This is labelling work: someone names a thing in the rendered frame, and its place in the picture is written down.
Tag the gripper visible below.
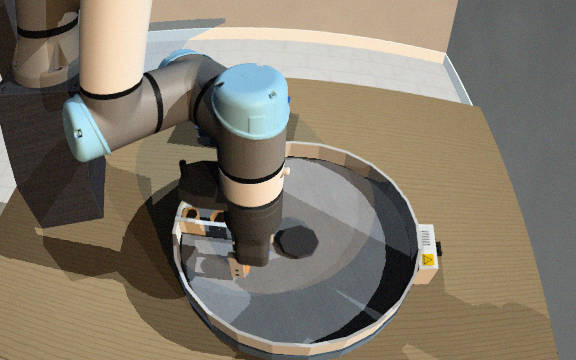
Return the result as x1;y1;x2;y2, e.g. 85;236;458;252
177;160;290;278

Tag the blue open-top crate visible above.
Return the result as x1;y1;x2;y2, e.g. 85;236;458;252
195;96;291;145

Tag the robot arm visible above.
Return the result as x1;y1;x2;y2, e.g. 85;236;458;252
12;0;289;184

